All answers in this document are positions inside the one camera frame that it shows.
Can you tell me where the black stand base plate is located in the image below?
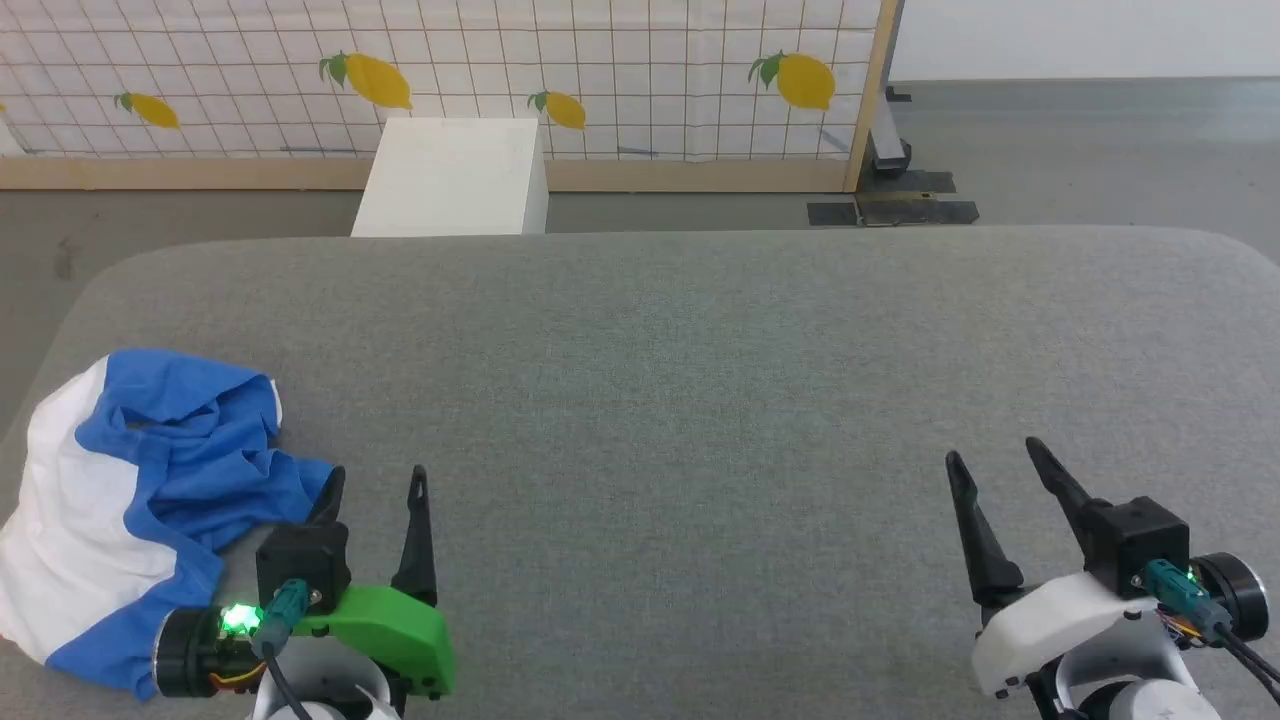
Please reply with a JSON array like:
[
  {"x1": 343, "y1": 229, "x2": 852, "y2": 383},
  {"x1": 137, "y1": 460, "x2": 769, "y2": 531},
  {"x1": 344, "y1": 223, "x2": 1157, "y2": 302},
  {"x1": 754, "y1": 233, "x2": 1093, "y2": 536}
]
[{"x1": 807, "y1": 169, "x2": 980, "y2": 228}]

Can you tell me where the camera cable teal plug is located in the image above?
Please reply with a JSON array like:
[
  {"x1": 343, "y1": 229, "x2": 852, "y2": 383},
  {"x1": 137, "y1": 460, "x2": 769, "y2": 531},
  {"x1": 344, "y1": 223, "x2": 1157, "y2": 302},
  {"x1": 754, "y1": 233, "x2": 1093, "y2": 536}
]
[
  {"x1": 1143, "y1": 558, "x2": 1280, "y2": 706},
  {"x1": 248, "y1": 577, "x2": 319, "y2": 720}
]

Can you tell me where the lemon print grid partition screen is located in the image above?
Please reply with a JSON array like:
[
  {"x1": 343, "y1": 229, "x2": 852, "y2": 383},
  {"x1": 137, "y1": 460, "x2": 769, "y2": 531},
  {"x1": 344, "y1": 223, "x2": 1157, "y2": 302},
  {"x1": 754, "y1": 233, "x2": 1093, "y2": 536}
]
[{"x1": 0, "y1": 0, "x2": 907, "y2": 193}]

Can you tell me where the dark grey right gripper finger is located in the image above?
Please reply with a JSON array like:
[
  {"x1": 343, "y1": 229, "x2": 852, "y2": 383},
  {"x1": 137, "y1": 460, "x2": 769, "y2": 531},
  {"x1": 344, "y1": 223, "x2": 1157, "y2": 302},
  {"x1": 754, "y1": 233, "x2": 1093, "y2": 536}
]
[
  {"x1": 1024, "y1": 436, "x2": 1101, "y2": 563},
  {"x1": 944, "y1": 450, "x2": 1027, "y2": 613}
]

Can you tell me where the white rectangular box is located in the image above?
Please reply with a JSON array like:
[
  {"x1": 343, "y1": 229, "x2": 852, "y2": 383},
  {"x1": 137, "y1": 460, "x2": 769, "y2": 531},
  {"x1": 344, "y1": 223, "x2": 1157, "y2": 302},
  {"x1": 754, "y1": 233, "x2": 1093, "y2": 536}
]
[{"x1": 351, "y1": 117, "x2": 550, "y2": 238}]

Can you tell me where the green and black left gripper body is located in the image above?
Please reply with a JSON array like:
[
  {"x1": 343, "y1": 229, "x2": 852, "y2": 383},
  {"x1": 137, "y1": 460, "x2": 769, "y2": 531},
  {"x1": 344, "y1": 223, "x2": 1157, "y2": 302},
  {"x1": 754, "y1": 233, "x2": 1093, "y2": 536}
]
[{"x1": 152, "y1": 583, "x2": 457, "y2": 699}]

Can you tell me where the left camera cable teal plug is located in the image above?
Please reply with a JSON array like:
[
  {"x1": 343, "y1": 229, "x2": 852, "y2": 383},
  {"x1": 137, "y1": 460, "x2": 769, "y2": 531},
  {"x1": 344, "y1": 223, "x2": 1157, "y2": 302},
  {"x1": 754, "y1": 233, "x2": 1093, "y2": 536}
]
[{"x1": 248, "y1": 577, "x2": 319, "y2": 720}]

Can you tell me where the right camera cable teal plug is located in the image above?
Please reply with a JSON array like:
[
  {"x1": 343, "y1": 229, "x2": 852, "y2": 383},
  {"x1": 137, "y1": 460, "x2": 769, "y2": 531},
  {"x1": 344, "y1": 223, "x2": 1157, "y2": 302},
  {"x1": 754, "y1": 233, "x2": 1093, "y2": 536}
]
[{"x1": 1143, "y1": 558, "x2": 1280, "y2": 706}]

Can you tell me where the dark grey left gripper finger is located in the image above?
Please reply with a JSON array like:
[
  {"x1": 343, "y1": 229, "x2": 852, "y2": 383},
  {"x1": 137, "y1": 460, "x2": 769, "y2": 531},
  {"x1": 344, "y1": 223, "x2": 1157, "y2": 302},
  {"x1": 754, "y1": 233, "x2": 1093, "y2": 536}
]
[
  {"x1": 391, "y1": 464, "x2": 440, "y2": 609},
  {"x1": 303, "y1": 465, "x2": 347, "y2": 528}
]

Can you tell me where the blue and white long-sleeve shirt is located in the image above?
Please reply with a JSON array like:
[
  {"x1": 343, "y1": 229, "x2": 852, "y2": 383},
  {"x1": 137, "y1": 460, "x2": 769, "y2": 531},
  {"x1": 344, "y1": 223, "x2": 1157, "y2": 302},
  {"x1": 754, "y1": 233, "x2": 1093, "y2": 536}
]
[{"x1": 0, "y1": 348, "x2": 337, "y2": 701}]

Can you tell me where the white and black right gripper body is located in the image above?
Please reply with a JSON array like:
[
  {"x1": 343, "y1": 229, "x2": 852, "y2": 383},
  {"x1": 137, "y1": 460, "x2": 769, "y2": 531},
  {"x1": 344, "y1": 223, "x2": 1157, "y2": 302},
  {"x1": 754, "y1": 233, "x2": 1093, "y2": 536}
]
[{"x1": 971, "y1": 552, "x2": 1270, "y2": 699}]

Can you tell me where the grey fabric padded bench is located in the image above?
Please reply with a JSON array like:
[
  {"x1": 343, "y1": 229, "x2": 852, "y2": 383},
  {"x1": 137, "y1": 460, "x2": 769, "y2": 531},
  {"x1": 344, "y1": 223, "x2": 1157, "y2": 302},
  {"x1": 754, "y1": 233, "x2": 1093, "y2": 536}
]
[{"x1": 0, "y1": 226, "x2": 1280, "y2": 720}]

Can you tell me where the grey metal screen stand post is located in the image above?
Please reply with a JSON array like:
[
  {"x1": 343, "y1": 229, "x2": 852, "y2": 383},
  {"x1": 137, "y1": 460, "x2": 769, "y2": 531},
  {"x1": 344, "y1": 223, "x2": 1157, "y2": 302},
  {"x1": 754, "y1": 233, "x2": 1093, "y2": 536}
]
[{"x1": 868, "y1": 84, "x2": 914, "y2": 179}]

